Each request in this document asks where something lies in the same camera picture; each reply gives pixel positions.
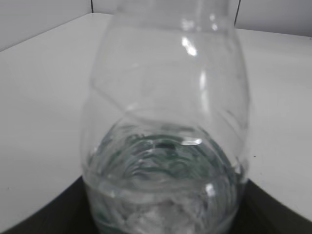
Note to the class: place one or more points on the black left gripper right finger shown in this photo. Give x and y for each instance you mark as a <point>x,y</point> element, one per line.
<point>260,213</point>

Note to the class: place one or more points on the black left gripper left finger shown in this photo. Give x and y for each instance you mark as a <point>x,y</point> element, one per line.
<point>67,214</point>

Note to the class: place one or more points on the clear plastic water bottle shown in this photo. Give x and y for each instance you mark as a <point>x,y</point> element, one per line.
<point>164,140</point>

